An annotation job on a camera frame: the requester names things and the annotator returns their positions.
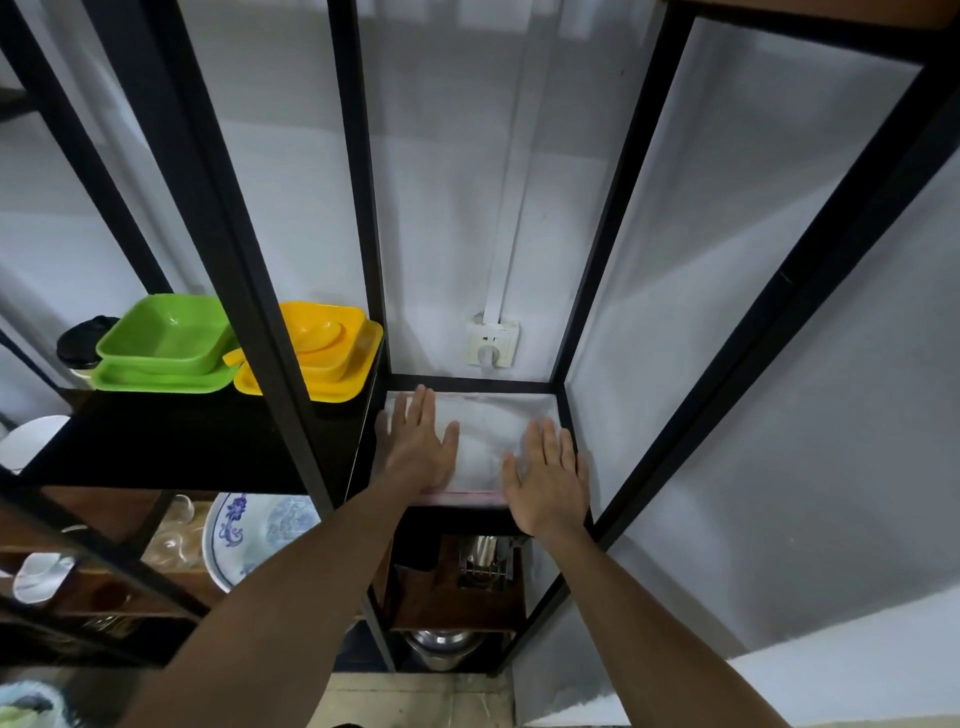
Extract person's right hand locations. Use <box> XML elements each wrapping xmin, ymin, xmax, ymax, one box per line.
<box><xmin>500</xmin><ymin>417</ymin><xmax>591</xmax><ymax>538</ymax></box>

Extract person's left hand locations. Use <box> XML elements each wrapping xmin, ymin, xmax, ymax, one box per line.
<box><xmin>372</xmin><ymin>384</ymin><xmax>461</xmax><ymax>496</ymax></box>

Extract white cloth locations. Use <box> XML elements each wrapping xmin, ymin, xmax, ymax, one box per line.
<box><xmin>378</xmin><ymin>390</ymin><xmax>565</xmax><ymax>508</ymax></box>

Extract person's right forearm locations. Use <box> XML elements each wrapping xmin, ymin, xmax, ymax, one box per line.
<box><xmin>534</xmin><ymin>521</ymin><xmax>792</xmax><ymax>728</ymax></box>

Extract person's left forearm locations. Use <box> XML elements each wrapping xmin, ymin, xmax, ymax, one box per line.
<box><xmin>118</xmin><ymin>472</ymin><xmax>430</xmax><ymax>728</ymax></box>

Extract yellow square plate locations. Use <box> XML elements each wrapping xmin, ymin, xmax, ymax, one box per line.
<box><xmin>233</xmin><ymin>319</ymin><xmax>385</xmax><ymax>405</ymax></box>

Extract steel utensil rack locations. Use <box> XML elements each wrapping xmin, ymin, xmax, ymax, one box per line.
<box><xmin>457</xmin><ymin>535</ymin><xmax>526</xmax><ymax>590</ymax></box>

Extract yellow square bowl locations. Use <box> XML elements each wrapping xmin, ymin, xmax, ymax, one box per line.
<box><xmin>277</xmin><ymin>300</ymin><xmax>368</xmax><ymax>384</ymax></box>

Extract blue patterned white plate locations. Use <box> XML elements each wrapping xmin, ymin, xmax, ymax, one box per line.
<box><xmin>202</xmin><ymin>492</ymin><xmax>324</xmax><ymax>594</ymax></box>

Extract steel pot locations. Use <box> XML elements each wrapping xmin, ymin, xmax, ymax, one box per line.
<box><xmin>401</xmin><ymin>630</ymin><xmax>489</xmax><ymax>673</ymax></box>

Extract green square plate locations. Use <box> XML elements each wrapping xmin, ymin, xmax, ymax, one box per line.
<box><xmin>90</xmin><ymin>358</ymin><xmax>241</xmax><ymax>395</ymax></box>

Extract clear drinking glass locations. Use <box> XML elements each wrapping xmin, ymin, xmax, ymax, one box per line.
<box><xmin>141</xmin><ymin>495</ymin><xmax>213</xmax><ymax>571</ymax></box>

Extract green square bowl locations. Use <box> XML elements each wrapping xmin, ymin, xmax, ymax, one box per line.
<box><xmin>96</xmin><ymin>294</ymin><xmax>235</xmax><ymax>377</ymax></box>

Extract black metal shelf rack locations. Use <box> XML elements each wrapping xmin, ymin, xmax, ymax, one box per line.
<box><xmin>0</xmin><ymin>0</ymin><xmax>960</xmax><ymax>680</ymax></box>

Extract jar with black lid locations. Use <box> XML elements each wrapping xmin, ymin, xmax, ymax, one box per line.
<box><xmin>56</xmin><ymin>315</ymin><xmax>121</xmax><ymax>391</ymax></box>

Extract white bowl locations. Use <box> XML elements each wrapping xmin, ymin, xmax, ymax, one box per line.
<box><xmin>0</xmin><ymin>414</ymin><xmax>72</xmax><ymax>475</ymax></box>

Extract white ceramic cup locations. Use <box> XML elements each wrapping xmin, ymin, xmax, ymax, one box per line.
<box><xmin>12</xmin><ymin>552</ymin><xmax>78</xmax><ymax>606</ymax></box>

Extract plastic bag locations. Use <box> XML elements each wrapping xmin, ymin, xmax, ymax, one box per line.
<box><xmin>0</xmin><ymin>681</ymin><xmax>70</xmax><ymax>728</ymax></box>

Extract white wall socket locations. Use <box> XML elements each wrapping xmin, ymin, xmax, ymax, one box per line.
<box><xmin>465</xmin><ymin>314</ymin><xmax>520</xmax><ymax>370</ymax></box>

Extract white cable conduit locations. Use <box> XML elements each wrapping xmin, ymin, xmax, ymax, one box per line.
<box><xmin>482</xmin><ymin>0</ymin><xmax>565</xmax><ymax>326</ymax></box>

